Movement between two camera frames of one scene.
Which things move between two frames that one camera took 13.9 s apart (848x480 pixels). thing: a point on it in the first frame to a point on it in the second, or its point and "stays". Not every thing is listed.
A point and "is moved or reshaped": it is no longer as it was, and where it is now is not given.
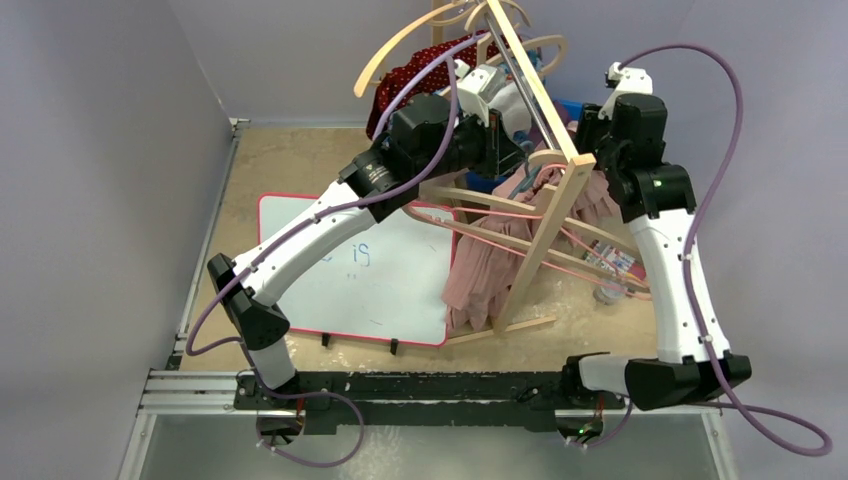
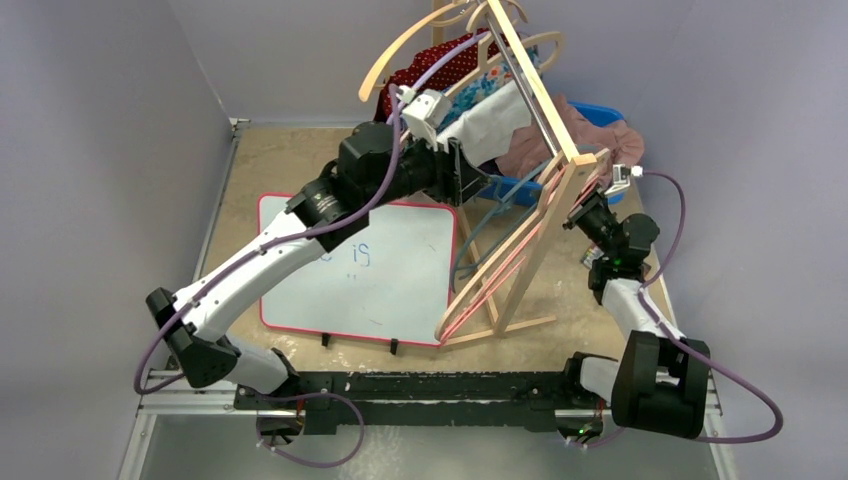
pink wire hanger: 410,211 to 456,324
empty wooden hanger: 404,36 stays
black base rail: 535,400 stays
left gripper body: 486,145 to 441,184
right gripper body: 592,132 to 580,211
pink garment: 486,256 is moved or reshaped
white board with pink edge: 388,286 stays
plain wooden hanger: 529,210 to 554,182
